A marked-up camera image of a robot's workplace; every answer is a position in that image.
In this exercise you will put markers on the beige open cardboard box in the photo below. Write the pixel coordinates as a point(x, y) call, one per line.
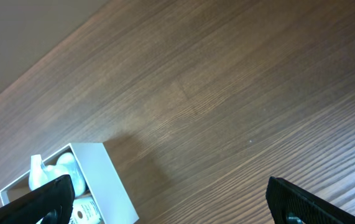
point(102, 182)

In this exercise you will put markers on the dark mouthwash spray bottle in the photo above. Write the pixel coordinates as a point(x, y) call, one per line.
point(40, 174)

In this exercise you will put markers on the white floral lotion tube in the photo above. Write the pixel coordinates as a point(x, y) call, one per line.
point(70, 163)

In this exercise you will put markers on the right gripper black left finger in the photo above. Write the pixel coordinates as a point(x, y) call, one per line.
point(50, 203)

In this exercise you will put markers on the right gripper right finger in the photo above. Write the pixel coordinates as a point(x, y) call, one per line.
point(288, 203)

